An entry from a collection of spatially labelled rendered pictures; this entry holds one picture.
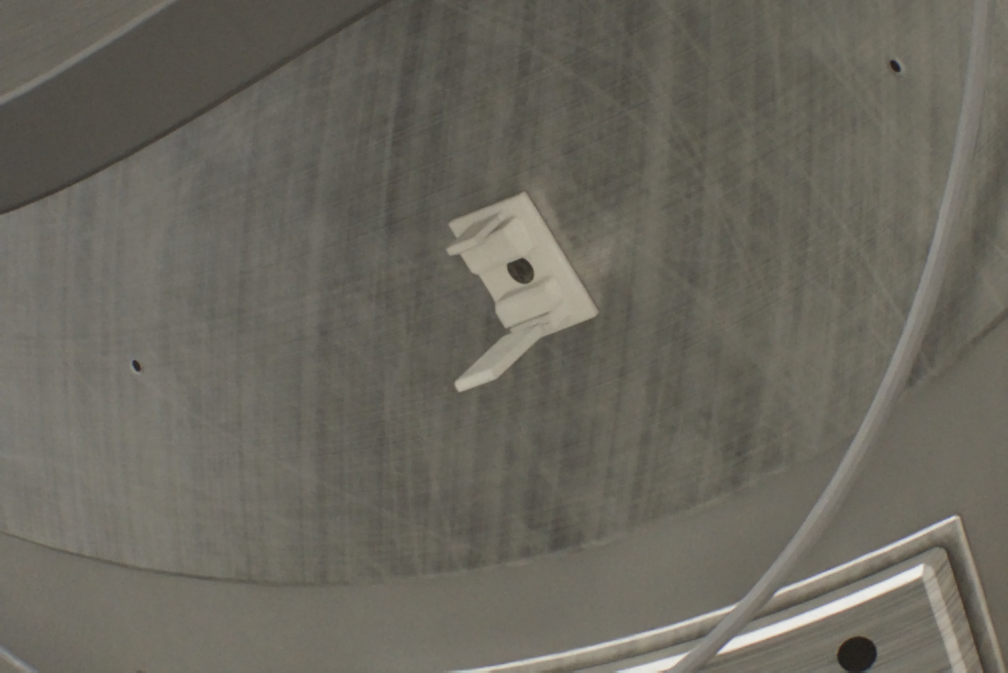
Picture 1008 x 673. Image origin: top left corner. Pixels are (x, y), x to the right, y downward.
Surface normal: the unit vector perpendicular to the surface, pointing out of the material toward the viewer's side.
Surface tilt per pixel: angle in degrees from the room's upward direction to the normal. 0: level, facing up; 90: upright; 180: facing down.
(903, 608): 90
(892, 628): 90
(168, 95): 90
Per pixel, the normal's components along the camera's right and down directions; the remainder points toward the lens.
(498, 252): -0.49, 0.48
